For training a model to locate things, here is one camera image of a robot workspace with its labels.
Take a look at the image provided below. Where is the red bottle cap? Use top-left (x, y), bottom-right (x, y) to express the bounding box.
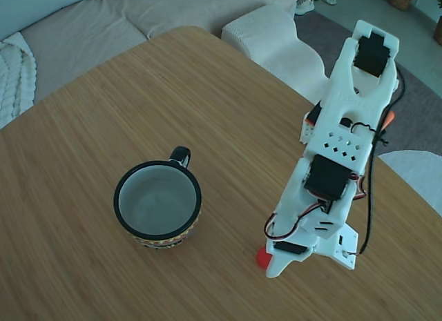
top-left (256, 248), bottom-right (274, 269)

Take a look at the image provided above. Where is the orange and black clamp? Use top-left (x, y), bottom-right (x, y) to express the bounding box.
top-left (303, 103), bottom-right (323, 127)

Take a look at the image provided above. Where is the black rimmed patterned mug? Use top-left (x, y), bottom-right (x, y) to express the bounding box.
top-left (113, 146), bottom-right (203, 251)

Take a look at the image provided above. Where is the grey rug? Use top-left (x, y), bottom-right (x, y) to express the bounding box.
top-left (294, 12), bottom-right (442, 156)

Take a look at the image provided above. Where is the white textured chair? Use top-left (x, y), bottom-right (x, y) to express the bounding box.
top-left (220, 5), bottom-right (331, 104)

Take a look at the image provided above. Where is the brown wicker basket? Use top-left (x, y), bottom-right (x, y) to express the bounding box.
top-left (388, 0), bottom-right (414, 11)

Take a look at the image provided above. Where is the beige sofa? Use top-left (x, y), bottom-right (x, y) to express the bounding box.
top-left (0, 0), bottom-right (298, 130)

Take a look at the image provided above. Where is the white knitted blanket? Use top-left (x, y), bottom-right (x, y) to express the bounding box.
top-left (0, 32), bottom-right (38, 130)

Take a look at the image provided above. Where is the flat white camera mount plate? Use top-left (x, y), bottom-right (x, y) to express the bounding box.
top-left (312, 222), bottom-right (360, 271)

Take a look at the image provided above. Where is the black cable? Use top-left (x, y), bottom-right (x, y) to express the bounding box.
top-left (358, 65), bottom-right (407, 256)

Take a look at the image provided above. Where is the orange handled black clamp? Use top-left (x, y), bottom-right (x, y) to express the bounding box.
top-left (381, 109), bottom-right (398, 130)

